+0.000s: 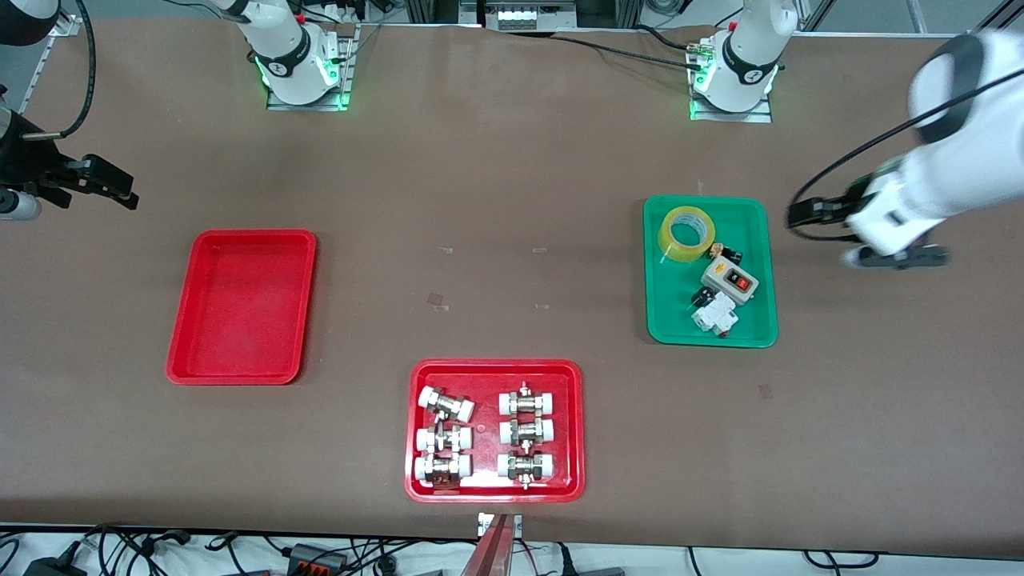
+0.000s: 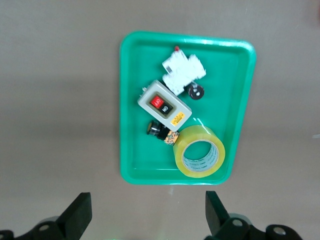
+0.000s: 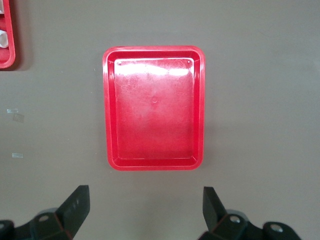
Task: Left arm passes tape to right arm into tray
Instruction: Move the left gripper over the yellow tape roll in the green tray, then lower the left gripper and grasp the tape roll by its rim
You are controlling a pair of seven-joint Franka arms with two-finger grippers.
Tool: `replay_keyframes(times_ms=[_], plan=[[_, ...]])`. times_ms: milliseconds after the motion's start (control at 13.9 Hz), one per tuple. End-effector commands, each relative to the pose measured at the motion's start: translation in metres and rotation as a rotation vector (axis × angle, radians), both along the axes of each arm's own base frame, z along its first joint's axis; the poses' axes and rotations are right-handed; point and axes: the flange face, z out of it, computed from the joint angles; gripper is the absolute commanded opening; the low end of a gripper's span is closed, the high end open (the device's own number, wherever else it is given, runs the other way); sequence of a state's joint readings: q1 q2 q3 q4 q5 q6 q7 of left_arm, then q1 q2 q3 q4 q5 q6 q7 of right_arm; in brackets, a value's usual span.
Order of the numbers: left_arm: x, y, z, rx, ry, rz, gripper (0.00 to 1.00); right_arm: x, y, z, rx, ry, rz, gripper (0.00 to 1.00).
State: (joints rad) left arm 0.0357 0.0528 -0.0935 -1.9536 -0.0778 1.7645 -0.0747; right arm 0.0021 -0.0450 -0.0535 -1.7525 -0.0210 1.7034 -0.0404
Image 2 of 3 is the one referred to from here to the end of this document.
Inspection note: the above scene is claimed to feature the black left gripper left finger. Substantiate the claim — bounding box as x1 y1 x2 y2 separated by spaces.
33 191 93 240

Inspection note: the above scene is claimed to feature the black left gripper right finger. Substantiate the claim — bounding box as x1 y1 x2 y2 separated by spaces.
205 191 251 240

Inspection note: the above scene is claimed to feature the clear yellowish tape roll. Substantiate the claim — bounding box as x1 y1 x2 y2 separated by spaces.
172 124 226 179

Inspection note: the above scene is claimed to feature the green plastic tray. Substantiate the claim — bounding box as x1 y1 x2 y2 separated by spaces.
118 30 258 186

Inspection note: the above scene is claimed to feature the small black round part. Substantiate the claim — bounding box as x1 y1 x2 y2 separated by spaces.
185 83 205 100

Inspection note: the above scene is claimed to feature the white circuit breaker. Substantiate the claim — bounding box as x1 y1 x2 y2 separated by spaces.
161 45 207 96

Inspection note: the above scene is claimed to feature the black push button switch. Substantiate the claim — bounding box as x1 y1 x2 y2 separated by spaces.
146 119 181 146

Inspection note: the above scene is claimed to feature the grey on-off switch box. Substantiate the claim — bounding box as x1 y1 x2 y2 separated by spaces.
136 79 193 131

